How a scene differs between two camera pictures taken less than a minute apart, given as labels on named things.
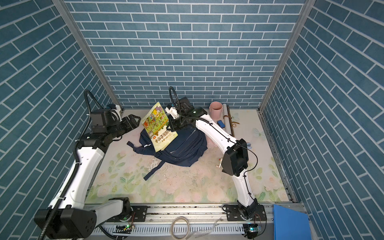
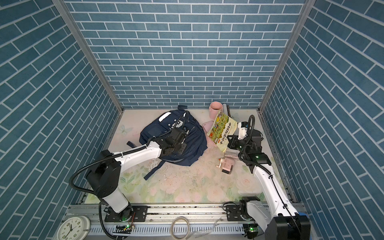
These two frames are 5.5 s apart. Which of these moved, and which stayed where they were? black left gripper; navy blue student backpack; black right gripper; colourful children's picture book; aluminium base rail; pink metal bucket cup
Moved: colourful children's picture book; black right gripper; black left gripper
Stayed: aluminium base rail; navy blue student backpack; pink metal bucket cup
